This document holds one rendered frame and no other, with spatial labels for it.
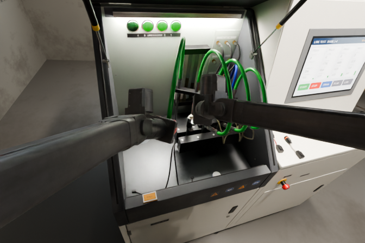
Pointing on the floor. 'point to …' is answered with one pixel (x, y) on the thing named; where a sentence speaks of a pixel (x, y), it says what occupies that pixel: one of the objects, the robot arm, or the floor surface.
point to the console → (264, 13)
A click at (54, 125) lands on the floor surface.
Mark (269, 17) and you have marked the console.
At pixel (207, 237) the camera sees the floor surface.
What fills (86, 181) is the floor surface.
